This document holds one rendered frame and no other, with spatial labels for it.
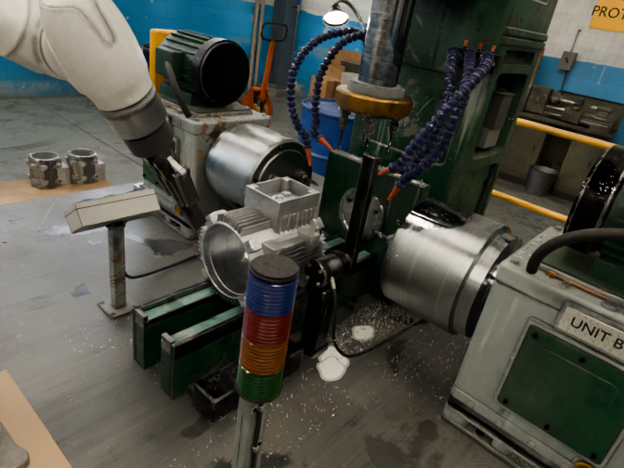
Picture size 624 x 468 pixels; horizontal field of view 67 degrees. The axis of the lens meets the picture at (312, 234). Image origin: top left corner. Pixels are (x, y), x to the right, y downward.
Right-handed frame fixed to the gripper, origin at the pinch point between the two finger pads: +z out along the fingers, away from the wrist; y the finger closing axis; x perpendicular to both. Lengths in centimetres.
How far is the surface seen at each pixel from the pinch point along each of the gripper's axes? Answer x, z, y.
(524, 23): -83, 0, -24
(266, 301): 10.2, -15.2, -37.7
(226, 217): -3.9, 2.7, -4.3
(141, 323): 20.1, 10.8, -2.4
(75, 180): -20, 120, 243
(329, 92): -381, 302, 363
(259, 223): -7.8, 5.4, -8.8
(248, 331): 13.2, -10.9, -35.8
